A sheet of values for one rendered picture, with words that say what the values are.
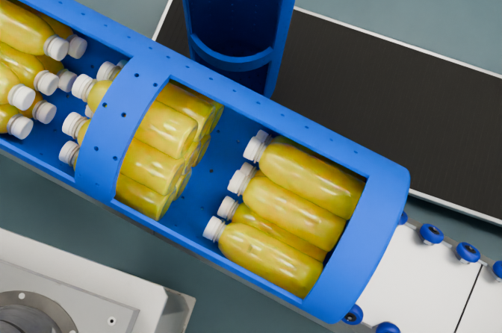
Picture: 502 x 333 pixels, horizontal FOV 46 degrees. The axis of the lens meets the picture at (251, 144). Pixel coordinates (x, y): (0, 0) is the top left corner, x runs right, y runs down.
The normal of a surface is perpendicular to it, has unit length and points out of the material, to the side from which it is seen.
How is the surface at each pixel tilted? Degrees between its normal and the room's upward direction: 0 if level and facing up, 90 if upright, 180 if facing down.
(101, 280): 0
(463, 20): 0
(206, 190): 11
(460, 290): 0
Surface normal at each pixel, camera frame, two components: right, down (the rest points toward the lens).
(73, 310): 0.05, -0.27
